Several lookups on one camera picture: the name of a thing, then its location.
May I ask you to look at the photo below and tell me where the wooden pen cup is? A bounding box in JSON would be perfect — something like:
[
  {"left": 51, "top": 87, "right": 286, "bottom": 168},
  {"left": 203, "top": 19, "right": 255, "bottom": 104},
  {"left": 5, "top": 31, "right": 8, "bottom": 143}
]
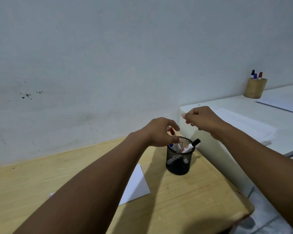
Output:
[{"left": 243, "top": 77, "right": 268, "bottom": 99}]

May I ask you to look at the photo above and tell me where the person's left forearm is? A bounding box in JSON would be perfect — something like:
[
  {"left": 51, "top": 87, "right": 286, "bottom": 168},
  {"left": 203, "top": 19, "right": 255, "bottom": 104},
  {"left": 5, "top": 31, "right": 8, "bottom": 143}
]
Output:
[{"left": 13, "top": 133, "right": 152, "bottom": 234}]

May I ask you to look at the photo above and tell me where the black mesh pen holder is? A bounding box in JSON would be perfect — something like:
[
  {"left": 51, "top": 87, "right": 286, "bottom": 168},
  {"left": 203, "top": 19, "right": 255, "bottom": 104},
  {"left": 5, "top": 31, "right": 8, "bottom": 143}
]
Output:
[{"left": 166, "top": 136, "right": 195, "bottom": 176}]

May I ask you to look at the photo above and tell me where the black-capped white marker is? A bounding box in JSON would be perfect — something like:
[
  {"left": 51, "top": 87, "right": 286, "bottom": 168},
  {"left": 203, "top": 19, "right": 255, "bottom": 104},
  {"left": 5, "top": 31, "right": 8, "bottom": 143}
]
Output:
[{"left": 181, "top": 138, "right": 201, "bottom": 154}]

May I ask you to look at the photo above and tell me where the person's right hand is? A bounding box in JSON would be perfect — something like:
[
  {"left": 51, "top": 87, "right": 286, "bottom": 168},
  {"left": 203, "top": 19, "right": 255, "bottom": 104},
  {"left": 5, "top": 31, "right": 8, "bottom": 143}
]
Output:
[{"left": 181, "top": 106, "right": 226, "bottom": 135}]

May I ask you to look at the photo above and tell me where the white paper sheet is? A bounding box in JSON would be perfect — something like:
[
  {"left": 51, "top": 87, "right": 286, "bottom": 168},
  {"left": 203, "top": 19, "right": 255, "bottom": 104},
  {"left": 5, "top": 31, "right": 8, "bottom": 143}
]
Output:
[
  {"left": 210, "top": 107, "right": 278, "bottom": 144},
  {"left": 256, "top": 96, "right": 293, "bottom": 115},
  {"left": 49, "top": 164, "right": 151, "bottom": 206}
]

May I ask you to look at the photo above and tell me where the person's right forearm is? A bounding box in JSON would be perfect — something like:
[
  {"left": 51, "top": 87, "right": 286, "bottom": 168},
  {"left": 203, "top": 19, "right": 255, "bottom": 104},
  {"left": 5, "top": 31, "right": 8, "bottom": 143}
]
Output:
[{"left": 210, "top": 120, "right": 293, "bottom": 234}]

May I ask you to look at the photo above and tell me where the red-capped white marker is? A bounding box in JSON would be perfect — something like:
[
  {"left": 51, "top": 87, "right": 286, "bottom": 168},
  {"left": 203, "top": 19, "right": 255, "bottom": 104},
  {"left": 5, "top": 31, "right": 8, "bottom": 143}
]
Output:
[{"left": 170, "top": 128, "right": 184, "bottom": 152}]

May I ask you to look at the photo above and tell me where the person's left hand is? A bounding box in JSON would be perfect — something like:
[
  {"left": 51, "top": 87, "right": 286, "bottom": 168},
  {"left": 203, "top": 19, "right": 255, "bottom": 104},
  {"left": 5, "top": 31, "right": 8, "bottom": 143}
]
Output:
[{"left": 130, "top": 117, "right": 185, "bottom": 147}]

